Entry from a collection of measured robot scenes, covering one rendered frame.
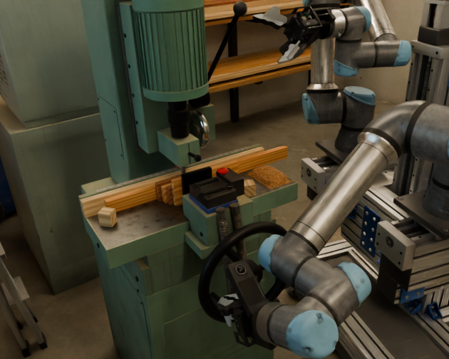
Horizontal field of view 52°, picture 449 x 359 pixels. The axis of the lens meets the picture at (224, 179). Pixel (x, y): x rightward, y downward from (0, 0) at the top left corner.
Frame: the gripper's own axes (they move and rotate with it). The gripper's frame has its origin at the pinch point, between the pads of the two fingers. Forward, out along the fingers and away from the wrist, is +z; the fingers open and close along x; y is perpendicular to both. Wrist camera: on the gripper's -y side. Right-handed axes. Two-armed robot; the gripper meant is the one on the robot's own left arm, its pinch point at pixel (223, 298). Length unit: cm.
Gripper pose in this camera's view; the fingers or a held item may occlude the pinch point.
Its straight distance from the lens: 108.1
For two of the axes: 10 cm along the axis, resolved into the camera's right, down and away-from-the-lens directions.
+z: -4.3, 1.1, 8.9
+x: 8.5, -2.7, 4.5
